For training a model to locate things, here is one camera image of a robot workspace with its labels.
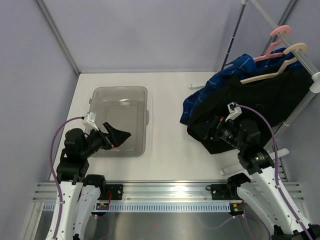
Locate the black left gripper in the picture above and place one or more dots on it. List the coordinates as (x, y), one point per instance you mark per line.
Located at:
(116, 137)

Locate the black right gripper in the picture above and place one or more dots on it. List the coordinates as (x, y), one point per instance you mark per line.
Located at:
(217, 123)

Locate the black shirt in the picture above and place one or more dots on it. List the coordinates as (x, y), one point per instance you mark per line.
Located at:
(275, 98)

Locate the blue plaid shirt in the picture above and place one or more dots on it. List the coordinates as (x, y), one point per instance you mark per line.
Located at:
(243, 67)

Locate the pink plastic hanger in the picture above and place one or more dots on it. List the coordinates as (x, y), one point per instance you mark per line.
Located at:
(270, 53)

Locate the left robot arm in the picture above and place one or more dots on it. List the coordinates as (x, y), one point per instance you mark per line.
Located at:
(77, 191)

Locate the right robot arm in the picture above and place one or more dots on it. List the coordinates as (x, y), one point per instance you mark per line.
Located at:
(261, 187)

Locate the clear plastic bin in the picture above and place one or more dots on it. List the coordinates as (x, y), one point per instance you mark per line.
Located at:
(125, 109)

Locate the metal clothes rack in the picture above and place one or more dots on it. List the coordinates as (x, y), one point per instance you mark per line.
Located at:
(297, 62)

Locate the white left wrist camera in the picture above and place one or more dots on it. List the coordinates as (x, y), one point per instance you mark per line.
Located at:
(89, 122)

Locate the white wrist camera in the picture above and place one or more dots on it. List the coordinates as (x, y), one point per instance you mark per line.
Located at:
(89, 122)
(234, 111)

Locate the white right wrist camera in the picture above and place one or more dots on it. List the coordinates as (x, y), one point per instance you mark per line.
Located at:
(234, 111)

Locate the aluminium mounting rail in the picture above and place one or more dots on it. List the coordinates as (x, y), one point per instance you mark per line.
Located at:
(138, 192)

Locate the slotted cable duct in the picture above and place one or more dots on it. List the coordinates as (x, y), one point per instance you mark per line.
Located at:
(165, 207)

